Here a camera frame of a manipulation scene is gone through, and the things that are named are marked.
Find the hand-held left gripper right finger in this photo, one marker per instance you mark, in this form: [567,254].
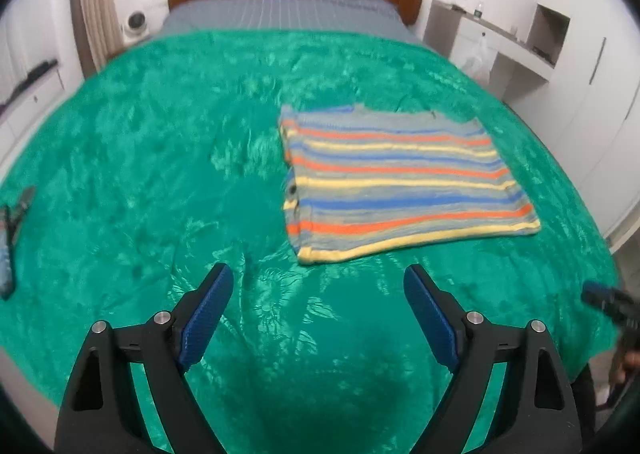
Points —
[431,321]

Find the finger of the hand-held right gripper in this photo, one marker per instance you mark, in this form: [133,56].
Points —
[607,299]

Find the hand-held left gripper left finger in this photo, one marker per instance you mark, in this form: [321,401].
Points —
[206,324]

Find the striped knit sweater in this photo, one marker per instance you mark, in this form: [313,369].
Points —
[400,184]

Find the green floral blanket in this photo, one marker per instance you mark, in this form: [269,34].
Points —
[150,159]

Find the white wardrobe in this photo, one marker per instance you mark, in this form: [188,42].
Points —
[590,99]

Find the white plastic bag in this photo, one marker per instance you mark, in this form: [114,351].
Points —
[477,59]

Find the white window bench cabinet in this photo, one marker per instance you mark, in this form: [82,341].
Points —
[35,104]

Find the white desk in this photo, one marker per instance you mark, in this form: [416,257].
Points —
[495,44]

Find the black items on bench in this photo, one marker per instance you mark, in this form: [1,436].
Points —
[30,76]

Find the small bottle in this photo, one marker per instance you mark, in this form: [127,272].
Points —
[479,9]

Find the grey striped bedsheet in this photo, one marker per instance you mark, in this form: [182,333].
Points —
[290,11]

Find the beige curtain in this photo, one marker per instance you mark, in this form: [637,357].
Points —
[92,4]

